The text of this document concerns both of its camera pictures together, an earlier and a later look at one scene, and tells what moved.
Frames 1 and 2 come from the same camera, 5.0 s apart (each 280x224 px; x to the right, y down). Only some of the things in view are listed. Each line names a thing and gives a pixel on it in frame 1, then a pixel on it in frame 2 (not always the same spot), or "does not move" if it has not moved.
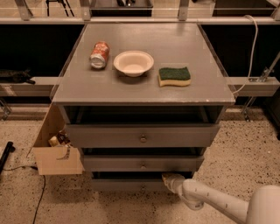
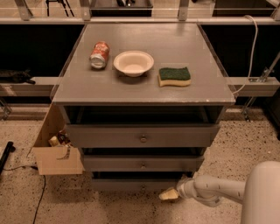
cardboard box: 55,161 does not move
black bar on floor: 9,148 does not move
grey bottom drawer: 129,185 does not move
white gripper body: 175,184 -> 185,188
